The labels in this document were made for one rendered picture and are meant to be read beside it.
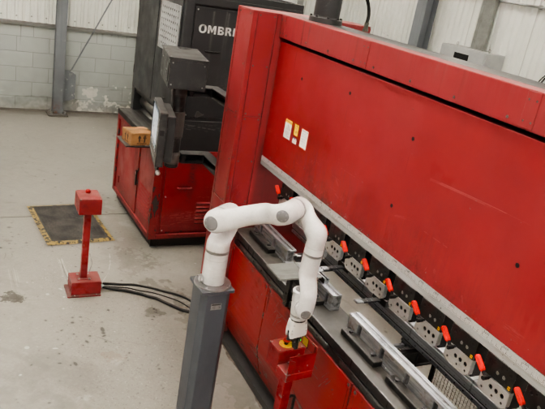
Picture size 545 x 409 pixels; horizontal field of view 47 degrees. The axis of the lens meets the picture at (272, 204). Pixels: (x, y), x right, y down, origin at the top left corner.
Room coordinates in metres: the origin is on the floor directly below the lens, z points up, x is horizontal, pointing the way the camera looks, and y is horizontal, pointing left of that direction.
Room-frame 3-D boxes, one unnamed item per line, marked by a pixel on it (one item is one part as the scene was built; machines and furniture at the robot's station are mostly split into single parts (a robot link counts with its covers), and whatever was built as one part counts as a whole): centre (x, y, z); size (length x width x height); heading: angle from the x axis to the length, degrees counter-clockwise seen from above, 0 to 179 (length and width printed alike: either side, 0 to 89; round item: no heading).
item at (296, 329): (2.66, -0.22, 0.95); 0.10 x 0.07 x 0.11; 124
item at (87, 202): (4.22, 1.33, 0.41); 0.25 x 0.20 x 0.83; 119
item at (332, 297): (3.19, -0.34, 0.92); 0.39 x 0.06 x 0.10; 29
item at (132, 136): (5.13, 1.25, 1.04); 0.30 x 0.26 x 0.12; 31
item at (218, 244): (2.88, 0.22, 1.30); 0.19 x 0.12 x 0.24; 156
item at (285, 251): (3.72, -0.05, 0.92); 0.50 x 0.06 x 0.10; 29
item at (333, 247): (3.08, -0.40, 1.26); 0.15 x 0.09 x 0.17; 29
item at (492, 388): (2.03, -0.97, 1.26); 0.15 x 0.09 x 0.17; 29
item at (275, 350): (2.72, -0.23, 0.75); 0.20 x 0.16 x 0.18; 34
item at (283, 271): (3.17, -0.18, 1.00); 0.26 x 0.18 x 0.01; 119
